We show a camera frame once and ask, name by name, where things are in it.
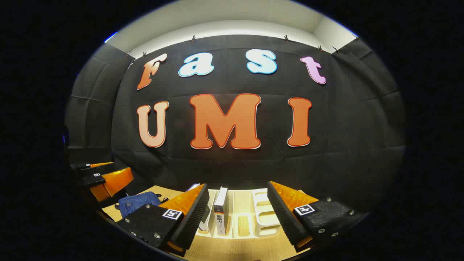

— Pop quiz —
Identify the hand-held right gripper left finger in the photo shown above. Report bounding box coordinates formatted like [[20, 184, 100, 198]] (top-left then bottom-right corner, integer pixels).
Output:
[[117, 183, 210, 254]]

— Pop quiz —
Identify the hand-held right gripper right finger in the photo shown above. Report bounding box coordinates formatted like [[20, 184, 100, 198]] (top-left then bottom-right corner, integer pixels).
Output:
[[268, 181, 366, 253]]

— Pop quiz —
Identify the white plastic bookshelf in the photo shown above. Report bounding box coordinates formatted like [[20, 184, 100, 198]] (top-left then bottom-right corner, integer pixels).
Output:
[[198, 188, 282, 239]]

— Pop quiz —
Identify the grey portrait cover book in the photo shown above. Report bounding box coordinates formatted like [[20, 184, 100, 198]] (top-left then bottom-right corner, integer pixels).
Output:
[[213, 187, 229, 235]]

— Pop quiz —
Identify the blue schoolbag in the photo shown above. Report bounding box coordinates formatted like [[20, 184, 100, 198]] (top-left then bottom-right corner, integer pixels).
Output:
[[115, 191, 169, 219]]

